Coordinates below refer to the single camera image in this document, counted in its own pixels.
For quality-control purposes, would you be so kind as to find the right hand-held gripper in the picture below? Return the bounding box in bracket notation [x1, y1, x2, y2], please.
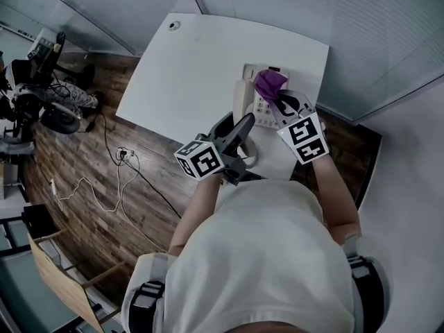
[268, 89, 331, 167]

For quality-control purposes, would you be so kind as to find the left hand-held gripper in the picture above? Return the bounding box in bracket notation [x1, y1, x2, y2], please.
[174, 112, 259, 187]

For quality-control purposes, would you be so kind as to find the purple cloth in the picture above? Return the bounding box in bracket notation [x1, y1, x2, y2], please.
[253, 68, 290, 102]

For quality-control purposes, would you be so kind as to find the white telephone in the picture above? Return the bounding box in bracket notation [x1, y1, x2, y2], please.
[232, 62, 293, 169]

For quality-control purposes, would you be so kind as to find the person's right forearm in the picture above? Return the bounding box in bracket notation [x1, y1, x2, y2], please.
[311, 153, 362, 246]

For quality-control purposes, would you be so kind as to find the person's left forearm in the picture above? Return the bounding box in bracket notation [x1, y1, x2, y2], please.
[169, 174, 223, 257]

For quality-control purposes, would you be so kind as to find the white power strip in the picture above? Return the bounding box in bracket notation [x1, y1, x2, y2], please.
[115, 146, 135, 162]

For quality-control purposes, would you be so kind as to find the black office chair base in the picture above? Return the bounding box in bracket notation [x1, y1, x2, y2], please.
[37, 101, 83, 135]

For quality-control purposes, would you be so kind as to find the black box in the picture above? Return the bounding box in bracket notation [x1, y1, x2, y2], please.
[21, 204, 56, 239]

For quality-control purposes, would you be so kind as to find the wooden chair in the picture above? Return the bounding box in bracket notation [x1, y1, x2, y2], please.
[26, 228, 126, 333]

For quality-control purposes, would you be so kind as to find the black power cable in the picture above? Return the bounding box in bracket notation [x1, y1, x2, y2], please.
[76, 112, 182, 219]

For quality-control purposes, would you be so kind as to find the white cable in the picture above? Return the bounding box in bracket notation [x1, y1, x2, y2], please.
[56, 153, 141, 214]

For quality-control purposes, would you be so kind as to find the grey shoulder strap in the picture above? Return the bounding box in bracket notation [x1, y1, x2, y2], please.
[343, 233, 386, 325]
[128, 253, 168, 327]

